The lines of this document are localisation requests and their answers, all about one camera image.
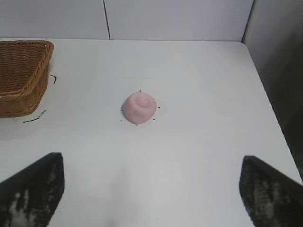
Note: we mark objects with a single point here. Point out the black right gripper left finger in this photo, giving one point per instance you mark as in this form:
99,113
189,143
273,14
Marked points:
30,194

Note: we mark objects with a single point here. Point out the pink toy peach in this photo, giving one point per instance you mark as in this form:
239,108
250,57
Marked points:
140,108

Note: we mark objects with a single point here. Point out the brown woven wicker basket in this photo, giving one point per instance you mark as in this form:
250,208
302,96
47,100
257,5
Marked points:
20,78

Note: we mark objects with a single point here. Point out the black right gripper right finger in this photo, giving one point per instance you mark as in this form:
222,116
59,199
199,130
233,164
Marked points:
270,196

